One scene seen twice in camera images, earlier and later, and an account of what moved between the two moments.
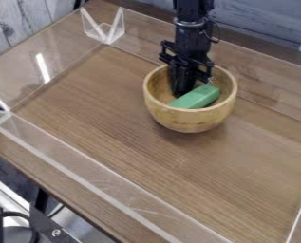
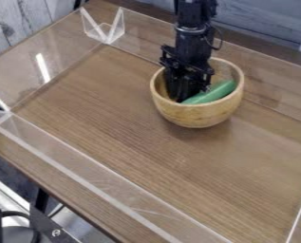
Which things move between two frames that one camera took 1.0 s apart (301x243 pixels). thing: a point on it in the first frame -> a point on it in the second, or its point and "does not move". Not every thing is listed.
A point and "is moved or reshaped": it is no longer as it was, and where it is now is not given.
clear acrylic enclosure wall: [227, 185] does not move
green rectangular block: [198, 98] is moved or reshaped
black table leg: [41, 200] does not move
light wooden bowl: [188, 120] is moved or reshaped
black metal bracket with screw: [48, 229] does not move
